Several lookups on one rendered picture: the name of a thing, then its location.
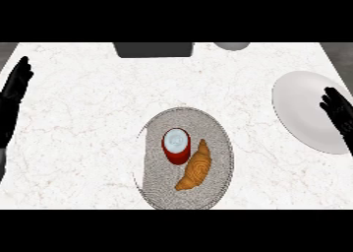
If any grey round object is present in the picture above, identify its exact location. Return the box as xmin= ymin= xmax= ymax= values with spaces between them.
xmin=213 ymin=41 xmax=252 ymax=52

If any red can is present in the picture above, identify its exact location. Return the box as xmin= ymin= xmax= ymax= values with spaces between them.
xmin=162 ymin=127 xmax=193 ymax=166

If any brown croissant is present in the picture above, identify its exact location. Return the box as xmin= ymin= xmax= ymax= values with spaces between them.
xmin=175 ymin=138 xmax=215 ymax=192

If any white plate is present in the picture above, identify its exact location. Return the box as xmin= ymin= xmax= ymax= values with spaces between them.
xmin=271 ymin=70 xmax=353 ymax=156

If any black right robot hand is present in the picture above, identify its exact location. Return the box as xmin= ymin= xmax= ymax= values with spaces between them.
xmin=318 ymin=86 xmax=353 ymax=171

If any dark grey rectangular appliance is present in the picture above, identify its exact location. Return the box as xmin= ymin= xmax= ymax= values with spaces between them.
xmin=113 ymin=41 xmax=196 ymax=59

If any grey oval placemat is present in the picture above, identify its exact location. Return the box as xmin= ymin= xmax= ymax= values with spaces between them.
xmin=134 ymin=106 xmax=235 ymax=211

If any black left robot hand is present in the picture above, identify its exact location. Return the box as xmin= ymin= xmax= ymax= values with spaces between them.
xmin=0 ymin=55 xmax=36 ymax=151

